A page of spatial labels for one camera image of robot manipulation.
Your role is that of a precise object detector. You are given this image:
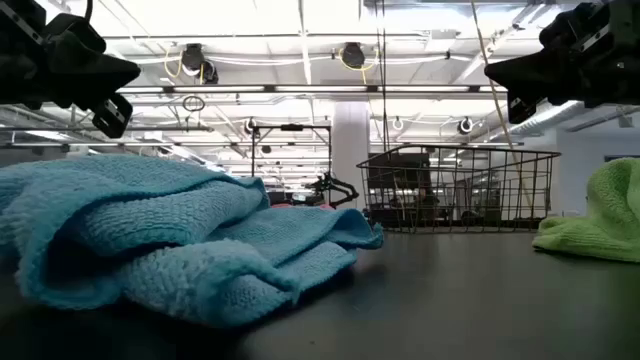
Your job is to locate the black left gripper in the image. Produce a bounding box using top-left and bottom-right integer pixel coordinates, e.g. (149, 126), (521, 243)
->
(0, 0), (141, 139)

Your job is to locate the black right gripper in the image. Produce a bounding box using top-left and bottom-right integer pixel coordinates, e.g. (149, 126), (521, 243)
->
(483, 0), (640, 125)

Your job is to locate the light blue microfiber towel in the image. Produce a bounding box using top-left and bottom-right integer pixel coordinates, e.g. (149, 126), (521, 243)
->
(0, 153), (385, 329)

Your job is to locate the green microfiber towel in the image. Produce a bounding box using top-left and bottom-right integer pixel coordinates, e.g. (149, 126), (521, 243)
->
(532, 157), (640, 264)

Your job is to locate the dark monitor screen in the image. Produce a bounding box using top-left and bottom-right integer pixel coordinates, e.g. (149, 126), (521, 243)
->
(367, 152), (432, 229)

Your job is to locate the white square pillar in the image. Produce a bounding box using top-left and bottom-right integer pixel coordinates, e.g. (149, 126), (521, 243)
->
(331, 101), (372, 214)

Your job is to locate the long ceiling light bar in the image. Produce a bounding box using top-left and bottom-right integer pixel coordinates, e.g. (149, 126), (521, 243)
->
(114, 83), (509, 95)

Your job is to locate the silver ceiling air duct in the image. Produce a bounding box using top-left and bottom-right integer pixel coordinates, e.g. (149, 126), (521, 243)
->
(492, 99), (589, 141)

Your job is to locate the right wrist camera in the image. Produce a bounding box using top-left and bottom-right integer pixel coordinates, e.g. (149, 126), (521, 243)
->
(538, 3), (599, 54)

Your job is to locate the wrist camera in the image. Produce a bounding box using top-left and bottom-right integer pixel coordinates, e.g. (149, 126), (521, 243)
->
(538, 3), (599, 54)
(47, 12), (108, 55)

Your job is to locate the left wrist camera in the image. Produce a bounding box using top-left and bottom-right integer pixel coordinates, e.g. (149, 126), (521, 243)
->
(47, 12), (108, 55)

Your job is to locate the yellow hanging cable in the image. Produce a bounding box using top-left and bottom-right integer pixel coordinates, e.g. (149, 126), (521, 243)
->
(469, 0), (535, 214)

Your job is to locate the black ceiling cable reel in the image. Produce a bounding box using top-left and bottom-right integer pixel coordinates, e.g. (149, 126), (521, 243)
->
(337, 41), (381, 85)
(164, 42), (221, 86)

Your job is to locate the wire basket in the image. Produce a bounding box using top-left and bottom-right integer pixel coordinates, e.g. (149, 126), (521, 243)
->
(356, 144), (562, 234)

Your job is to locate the black metal frame stand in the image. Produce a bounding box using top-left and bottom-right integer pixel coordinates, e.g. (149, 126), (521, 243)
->
(248, 122), (333, 180)

